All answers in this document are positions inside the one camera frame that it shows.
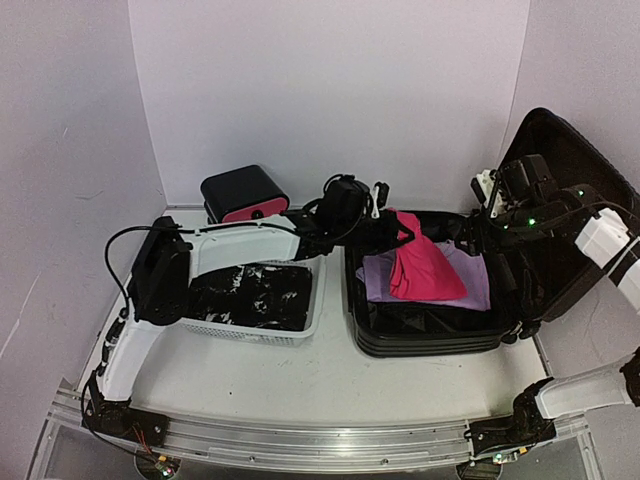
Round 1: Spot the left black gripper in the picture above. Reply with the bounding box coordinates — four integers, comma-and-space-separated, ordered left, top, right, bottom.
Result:
337, 210, 415, 257

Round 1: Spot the purple cloth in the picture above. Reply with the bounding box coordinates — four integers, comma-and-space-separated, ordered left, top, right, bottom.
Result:
356, 241, 491, 312

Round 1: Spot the magenta t-shirt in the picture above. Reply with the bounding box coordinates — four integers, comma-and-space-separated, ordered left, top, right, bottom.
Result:
390, 233, 467, 300

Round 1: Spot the black ribbed hard-shell suitcase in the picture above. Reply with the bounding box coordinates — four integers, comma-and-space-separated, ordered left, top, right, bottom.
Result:
344, 107, 639, 358

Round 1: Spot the black white patterned garment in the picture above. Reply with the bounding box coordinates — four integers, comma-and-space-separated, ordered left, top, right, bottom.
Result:
186, 264, 313, 332

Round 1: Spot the white perforated plastic basket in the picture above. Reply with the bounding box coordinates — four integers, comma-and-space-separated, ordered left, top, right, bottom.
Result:
178, 257, 326, 347

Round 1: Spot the black pink three-drawer organizer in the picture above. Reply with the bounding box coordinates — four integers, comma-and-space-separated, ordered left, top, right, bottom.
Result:
200, 165, 290, 224

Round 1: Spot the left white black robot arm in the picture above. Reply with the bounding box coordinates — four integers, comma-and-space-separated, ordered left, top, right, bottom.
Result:
81, 174, 415, 446

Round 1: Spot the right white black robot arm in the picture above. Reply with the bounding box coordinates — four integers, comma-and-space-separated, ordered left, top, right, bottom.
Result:
465, 154, 639, 463

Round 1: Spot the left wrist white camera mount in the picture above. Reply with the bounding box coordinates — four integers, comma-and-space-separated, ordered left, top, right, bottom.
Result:
370, 182, 390, 219

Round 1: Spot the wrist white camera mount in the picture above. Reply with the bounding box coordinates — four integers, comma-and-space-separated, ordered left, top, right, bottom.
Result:
470, 169, 506, 219
370, 182, 390, 219

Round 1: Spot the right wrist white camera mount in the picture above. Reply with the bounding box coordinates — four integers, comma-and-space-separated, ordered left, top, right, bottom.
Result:
470, 169, 506, 219

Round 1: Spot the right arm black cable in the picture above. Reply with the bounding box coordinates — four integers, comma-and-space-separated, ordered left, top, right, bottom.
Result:
489, 194, 640, 241

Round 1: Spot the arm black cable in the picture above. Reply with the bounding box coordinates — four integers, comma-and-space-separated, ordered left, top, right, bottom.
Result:
103, 225, 301, 306
489, 194, 640, 241

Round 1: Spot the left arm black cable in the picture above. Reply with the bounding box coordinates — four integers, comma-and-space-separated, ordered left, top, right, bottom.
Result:
103, 225, 301, 306

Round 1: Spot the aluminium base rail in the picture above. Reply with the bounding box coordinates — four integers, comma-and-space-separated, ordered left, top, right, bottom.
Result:
27, 381, 603, 479

